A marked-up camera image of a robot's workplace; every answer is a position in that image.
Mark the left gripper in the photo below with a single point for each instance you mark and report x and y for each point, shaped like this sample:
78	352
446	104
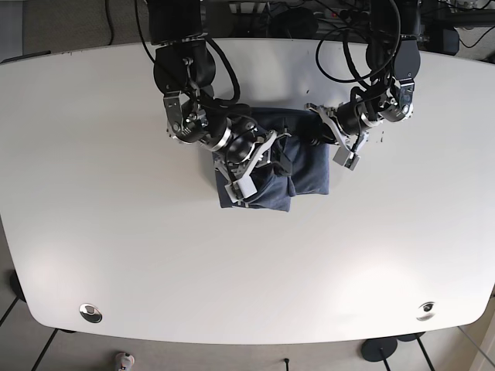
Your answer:
346	126

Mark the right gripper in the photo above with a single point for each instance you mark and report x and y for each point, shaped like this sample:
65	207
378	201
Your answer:
246	152

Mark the dark blue grey T-shirt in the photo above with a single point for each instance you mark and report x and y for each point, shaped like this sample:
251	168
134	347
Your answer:
301	160

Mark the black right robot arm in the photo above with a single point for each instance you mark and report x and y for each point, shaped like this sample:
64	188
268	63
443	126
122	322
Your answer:
201	94

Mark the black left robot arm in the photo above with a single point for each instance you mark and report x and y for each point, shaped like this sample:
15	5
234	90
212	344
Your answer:
380	47

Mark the black power adapter box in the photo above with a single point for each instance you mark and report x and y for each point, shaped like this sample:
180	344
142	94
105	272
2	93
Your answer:
297	23

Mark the right silver table grommet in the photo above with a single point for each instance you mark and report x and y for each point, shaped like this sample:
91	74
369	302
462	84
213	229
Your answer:
426	311

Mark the silver table grommet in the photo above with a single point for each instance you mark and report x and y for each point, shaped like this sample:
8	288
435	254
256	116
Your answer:
426	311
90	313

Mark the black round stand base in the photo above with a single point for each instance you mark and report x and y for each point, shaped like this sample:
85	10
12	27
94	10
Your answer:
378	349

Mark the left silver table grommet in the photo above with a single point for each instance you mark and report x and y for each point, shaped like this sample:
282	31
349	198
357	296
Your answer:
90	313

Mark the white orange sneaker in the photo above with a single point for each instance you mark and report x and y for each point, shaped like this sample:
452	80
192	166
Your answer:
124	362

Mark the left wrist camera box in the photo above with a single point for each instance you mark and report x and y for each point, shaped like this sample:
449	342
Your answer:
346	158

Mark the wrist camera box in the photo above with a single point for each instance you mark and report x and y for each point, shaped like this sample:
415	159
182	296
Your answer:
241	189
346	158

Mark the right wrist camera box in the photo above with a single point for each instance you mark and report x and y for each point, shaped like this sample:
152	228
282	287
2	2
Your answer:
241	189

